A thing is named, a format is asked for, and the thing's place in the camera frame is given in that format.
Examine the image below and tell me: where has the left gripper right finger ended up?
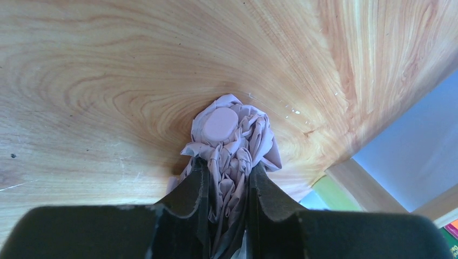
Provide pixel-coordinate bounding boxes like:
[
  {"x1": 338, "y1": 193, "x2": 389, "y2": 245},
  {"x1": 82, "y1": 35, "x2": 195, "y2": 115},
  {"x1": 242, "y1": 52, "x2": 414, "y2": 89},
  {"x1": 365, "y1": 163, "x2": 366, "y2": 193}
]
[{"x1": 246, "y1": 162, "x2": 308, "y2": 258}]

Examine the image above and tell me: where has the wooden shelf rack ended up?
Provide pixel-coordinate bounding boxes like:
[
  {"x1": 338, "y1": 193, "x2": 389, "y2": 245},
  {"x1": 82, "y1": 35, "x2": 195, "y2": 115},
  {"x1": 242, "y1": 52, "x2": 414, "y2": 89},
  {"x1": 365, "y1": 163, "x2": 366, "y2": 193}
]
[{"x1": 324, "y1": 157, "x2": 458, "y2": 229}]

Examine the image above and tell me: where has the green snack box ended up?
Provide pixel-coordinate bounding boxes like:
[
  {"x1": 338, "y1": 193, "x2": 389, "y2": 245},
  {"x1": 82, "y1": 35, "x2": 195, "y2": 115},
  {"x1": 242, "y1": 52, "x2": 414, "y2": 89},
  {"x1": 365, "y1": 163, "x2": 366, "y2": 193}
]
[{"x1": 440, "y1": 228, "x2": 457, "y2": 259}]

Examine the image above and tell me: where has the orange pink snack box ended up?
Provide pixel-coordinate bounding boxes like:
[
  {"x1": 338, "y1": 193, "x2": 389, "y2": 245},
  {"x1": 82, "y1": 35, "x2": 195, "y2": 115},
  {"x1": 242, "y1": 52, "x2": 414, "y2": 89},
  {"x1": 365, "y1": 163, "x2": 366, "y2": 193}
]
[{"x1": 444, "y1": 219, "x2": 458, "y2": 240}]

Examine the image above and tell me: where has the pink folding umbrella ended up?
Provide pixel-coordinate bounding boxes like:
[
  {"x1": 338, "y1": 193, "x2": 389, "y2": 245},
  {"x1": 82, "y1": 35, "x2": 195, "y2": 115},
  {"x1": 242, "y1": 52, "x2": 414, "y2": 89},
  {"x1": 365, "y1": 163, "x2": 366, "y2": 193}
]
[{"x1": 167, "y1": 94, "x2": 282, "y2": 258}]

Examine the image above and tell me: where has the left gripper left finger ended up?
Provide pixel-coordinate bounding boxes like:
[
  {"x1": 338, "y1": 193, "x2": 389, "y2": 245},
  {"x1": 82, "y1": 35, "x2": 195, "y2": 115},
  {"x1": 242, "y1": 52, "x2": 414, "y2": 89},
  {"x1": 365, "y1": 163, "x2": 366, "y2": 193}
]
[{"x1": 145, "y1": 158, "x2": 210, "y2": 258}]

